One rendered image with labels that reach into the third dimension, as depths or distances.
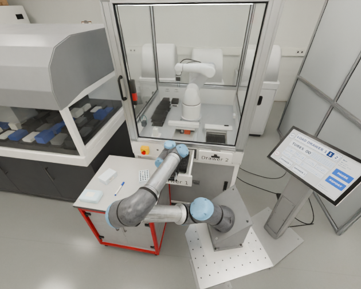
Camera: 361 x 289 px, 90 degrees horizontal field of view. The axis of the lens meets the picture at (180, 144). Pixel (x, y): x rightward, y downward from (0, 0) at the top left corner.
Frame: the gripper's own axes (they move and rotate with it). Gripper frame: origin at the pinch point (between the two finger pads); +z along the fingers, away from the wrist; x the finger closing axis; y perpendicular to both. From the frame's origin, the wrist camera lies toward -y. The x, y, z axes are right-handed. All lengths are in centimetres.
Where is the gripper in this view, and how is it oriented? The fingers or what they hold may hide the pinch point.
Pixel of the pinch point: (172, 178)
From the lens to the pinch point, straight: 138.9
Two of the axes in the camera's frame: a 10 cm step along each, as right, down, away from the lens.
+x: 9.9, 0.9, -1.4
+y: -1.7, 6.1, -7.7
